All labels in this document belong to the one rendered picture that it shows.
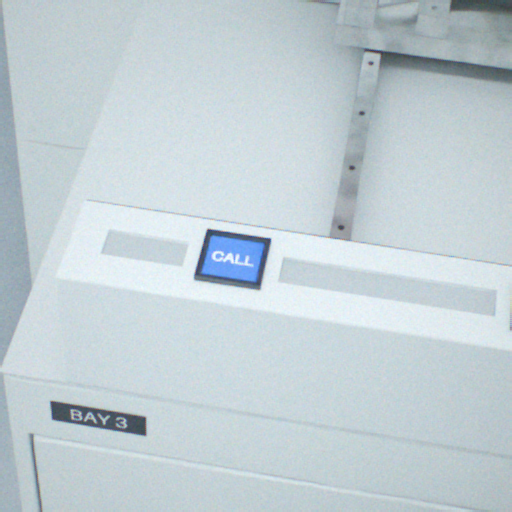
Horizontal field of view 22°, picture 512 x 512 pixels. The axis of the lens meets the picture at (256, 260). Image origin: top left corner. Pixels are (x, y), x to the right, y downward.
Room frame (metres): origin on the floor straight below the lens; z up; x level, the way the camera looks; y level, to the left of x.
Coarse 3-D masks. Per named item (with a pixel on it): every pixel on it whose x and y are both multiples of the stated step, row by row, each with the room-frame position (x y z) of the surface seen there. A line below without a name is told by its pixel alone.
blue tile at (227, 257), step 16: (224, 240) 0.79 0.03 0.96; (240, 240) 0.79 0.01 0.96; (208, 256) 0.77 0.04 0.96; (224, 256) 0.77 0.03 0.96; (240, 256) 0.77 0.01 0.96; (256, 256) 0.77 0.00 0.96; (208, 272) 0.75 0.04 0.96; (224, 272) 0.75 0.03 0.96; (240, 272) 0.75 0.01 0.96; (256, 272) 0.75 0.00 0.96
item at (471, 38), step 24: (384, 0) 1.27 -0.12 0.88; (456, 0) 1.28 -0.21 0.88; (336, 24) 1.22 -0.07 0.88; (384, 24) 1.22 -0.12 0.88; (408, 24) 1.23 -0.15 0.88; (456, 24) 1.23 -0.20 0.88; (480, 24) 1.24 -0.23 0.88; (504, 24) 1.24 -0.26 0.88; (384, 48) 1.21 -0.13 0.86; (408, 48) 1.21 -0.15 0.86; (432, 48) 1.20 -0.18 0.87; (456, 48) 1.20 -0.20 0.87; (480, 48) 1.20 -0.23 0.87; (504, 48) 1.20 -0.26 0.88
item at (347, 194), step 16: (368, 48) 1.22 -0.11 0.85; (368, 64) 1.19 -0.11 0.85; (368, 80) 1.16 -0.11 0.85; (368, 96) 1.13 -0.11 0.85; (352, 112) 1.10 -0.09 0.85; (368, 112) 1.11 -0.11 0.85; (352, 128) 1.08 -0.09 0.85; (368, 128) 1.08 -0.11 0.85; (352, 144) 1.05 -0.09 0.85; (352, 160) 1.03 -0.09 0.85; (352, 176) 1.00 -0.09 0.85; (352, 192) 0.98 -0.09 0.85; (336, 208) 0.95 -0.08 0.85; (352, 208) 0.96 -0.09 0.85; (336, 224) 0.93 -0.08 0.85
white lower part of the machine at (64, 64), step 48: (48, 0) 1.38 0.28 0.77; (96, 0) 1.37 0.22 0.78; (144, 0) 1.37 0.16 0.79; (48, 48) 1.38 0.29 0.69; (96, 48) 1.37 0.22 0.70; (48, 96) 1.38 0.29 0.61; (96, 96) 1.38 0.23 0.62; (48, 144) 1.39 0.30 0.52; (48, 192) 1.38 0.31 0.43; (48, 240) 1.38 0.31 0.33
